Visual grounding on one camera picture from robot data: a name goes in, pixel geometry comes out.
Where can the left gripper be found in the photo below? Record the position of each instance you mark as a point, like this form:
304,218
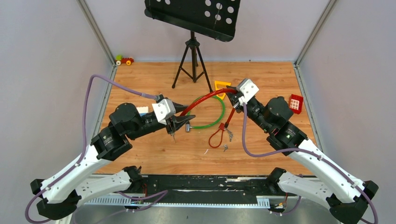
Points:
178,121

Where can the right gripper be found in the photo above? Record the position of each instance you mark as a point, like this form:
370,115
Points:
235,103

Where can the green cable lock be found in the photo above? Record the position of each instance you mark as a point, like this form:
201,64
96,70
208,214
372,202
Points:
188,126

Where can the keys of red lock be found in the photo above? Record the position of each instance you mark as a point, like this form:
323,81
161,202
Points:
173,136

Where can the thick red cable lock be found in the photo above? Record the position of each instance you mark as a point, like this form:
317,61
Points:
203,98

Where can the red padlock with thin cable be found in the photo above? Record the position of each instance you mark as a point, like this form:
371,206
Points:
215,140

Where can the keys of green lock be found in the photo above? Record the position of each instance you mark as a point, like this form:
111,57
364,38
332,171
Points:
230,134

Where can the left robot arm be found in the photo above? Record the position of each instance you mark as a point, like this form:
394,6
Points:
65,191

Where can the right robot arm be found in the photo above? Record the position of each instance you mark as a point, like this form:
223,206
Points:
345,196

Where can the yellow triangular plastic piece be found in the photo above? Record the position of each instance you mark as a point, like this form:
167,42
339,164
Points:
221,85

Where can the white blue block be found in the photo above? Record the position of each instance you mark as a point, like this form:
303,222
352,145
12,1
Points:
143,110

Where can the red window block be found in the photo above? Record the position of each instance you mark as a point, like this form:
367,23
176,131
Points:
296,103

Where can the black music stand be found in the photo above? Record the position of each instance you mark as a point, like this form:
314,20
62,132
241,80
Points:
213,18

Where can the toy car red green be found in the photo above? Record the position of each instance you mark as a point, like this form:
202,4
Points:
119,60

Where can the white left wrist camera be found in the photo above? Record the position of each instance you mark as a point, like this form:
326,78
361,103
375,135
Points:
163,109

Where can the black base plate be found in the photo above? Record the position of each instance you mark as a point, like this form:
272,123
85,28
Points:
207,189

